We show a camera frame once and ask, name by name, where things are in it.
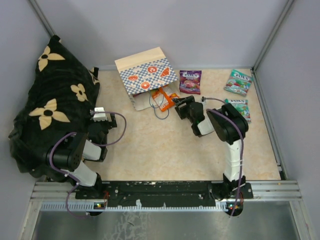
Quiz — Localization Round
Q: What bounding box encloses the orange Fox's candy bag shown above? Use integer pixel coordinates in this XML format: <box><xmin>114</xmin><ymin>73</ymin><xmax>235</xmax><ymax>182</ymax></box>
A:
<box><xmin>151</xmin><ymin>85</ymin><xmax>180</xmax><ymax>112</ymax></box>

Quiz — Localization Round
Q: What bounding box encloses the purple candy bag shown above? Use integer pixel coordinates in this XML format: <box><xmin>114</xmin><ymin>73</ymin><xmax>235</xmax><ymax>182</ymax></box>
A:
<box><xmin>179</xmin><ymin>70</ymin><xmax>202</xmax><ymax>95</ymax></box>

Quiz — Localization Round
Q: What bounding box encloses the teal mint cherry candy bag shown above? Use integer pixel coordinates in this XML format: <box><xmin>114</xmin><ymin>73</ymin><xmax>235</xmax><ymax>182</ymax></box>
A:
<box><xmin>224</xmin><ymin>98</ymin><xmax>252</xmax><ymax>124</ymax></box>

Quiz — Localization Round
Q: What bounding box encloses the checkered paper bag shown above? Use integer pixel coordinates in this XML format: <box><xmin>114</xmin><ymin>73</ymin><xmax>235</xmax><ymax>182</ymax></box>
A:
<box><xmin>114</xmin><ymin>47</ymin><xmax>178</xmax><ymax>111</ymax></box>

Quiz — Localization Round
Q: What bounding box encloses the teal Fox's mint candy bag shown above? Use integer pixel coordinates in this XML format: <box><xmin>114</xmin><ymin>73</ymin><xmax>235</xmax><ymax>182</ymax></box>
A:
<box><xmin>223</xmin><ymin>69</ymin><xmax>253</xmax><ymax>97</ymax></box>

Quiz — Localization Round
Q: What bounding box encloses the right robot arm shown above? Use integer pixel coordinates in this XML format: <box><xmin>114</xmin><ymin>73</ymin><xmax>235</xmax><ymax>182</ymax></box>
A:
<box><xmin>173</xmin><ymin>96</ymin><xmax>249</xmax><ymax>198</ymax></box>

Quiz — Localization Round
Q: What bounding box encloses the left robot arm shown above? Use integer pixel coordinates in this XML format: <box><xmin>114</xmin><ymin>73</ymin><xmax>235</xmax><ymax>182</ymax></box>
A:
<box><xmin>42</xmin><ymin>111</ymin><xmax>118</xmax><ymax>199</ymax></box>

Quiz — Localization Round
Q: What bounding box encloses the black floral pillow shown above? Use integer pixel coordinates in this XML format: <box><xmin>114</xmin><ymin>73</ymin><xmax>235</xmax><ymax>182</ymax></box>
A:
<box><xmin>8</xmin><ymin>35</ymin><xmax>100</xmax><ymax>182</ymax></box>

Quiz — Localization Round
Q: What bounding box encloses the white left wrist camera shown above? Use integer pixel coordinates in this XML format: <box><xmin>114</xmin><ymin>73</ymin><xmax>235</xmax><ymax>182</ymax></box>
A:
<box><xmin>90</xmin><ymin>107</ymin><xmax>108</xmax><ymax>122</ymax></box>

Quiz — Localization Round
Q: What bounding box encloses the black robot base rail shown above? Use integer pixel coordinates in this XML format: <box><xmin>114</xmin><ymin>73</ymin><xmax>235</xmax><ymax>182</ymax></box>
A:
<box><xmin>74</xmin><ymin>178</ymin><xmax>253</xmax><ymax>208</ymax></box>

